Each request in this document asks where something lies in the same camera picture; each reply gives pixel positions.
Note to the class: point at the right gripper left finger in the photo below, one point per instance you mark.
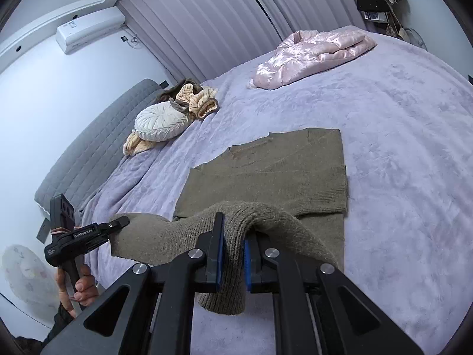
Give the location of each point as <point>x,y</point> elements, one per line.
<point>148,310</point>

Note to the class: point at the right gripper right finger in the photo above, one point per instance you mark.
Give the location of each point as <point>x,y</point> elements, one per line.
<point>316,308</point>

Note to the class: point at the olive green knit sweater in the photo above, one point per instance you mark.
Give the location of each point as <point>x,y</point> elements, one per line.
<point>292,186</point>

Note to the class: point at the person's left hand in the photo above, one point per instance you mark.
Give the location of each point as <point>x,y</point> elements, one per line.
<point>86,290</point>

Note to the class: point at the white floor fan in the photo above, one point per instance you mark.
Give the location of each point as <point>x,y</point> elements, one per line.
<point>31,281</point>

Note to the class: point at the grey quilted headboard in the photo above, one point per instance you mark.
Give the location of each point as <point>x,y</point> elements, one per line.
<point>96,152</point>

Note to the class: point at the round white pleated cushion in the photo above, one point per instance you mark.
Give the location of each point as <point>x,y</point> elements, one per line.
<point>161,122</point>

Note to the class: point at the peach striped fleece garment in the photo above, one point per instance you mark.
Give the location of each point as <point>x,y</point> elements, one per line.
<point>187,97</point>

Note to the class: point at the lavender plush bed blanket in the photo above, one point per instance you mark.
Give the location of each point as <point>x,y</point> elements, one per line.
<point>405,118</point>

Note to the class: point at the pink satin puffer jacket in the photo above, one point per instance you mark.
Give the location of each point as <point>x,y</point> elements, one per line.
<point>309,52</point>

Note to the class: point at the white wall air conditioner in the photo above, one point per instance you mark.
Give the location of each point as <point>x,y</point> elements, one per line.
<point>80,31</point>

